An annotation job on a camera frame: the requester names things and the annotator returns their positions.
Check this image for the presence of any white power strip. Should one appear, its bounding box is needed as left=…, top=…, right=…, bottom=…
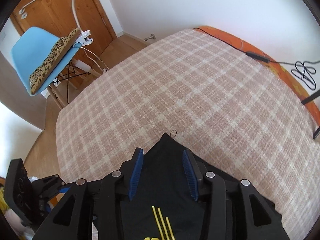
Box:
left=74, top=60, right=91, bottom=73

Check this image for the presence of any metal door stop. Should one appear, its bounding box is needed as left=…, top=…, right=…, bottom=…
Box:
left=144, top=34, right=156, bottom=41

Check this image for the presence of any pink plaid bed cover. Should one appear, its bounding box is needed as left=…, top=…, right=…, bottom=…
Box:
left=56, top=29, right=319, bottom=239

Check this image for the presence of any ring light black cable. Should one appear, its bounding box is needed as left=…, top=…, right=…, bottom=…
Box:
left=194, top=27, right=320, bottom=91

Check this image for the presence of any black sport pants yellow print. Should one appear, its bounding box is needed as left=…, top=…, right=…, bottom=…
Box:
left=92, top=132, right=291, bottom=240

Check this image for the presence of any blue plastic chair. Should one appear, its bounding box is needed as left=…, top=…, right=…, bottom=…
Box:
left=11, top=27, right=79, bottom=109

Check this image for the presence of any orange bed sheet edge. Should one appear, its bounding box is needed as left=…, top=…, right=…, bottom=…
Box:
left=194, top=25, right=320, bottom=126

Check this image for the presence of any wooden door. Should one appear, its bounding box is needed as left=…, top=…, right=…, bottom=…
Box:
left=10, top=0, right=117, bottom=72

